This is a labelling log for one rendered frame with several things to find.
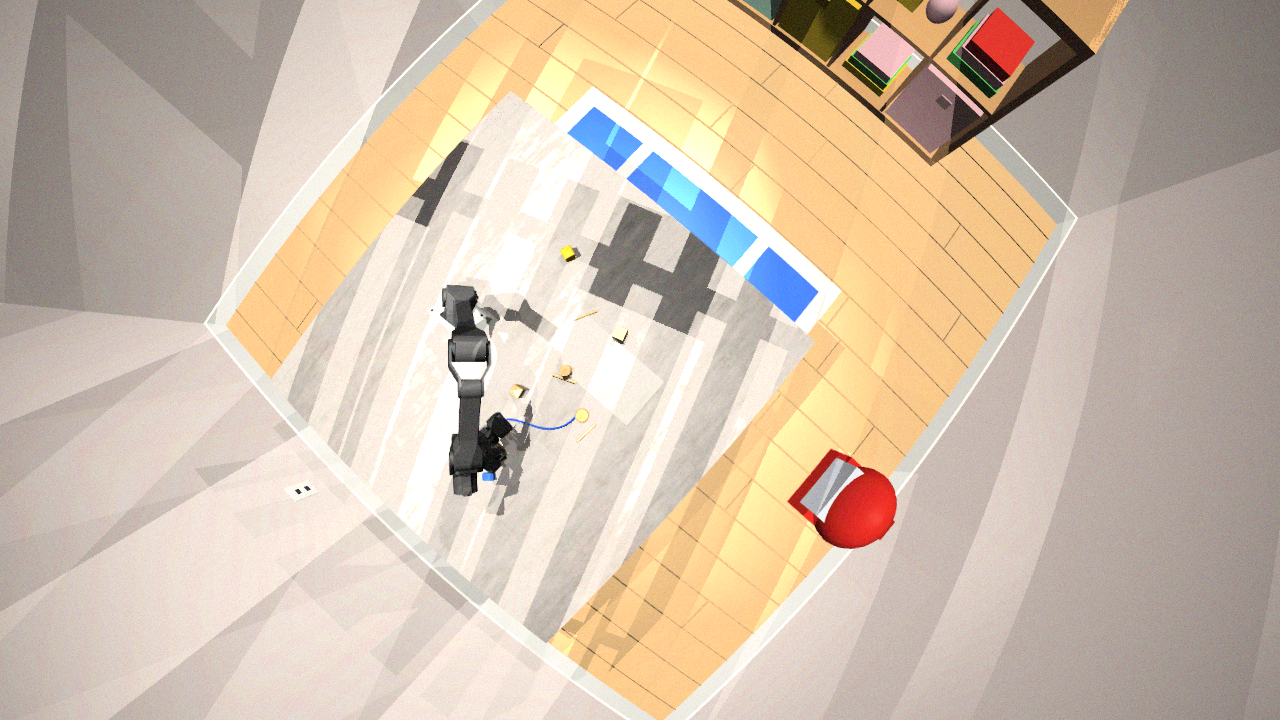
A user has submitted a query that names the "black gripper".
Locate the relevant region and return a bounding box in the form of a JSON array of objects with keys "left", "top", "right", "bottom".
[{"left": 477, "top": 413, "right": 513, "bottom": 450}]

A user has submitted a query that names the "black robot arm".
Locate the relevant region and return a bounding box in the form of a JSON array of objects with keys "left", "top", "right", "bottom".
[{"left": 440, "top": 284, "right": 507, "bottom": 497}]

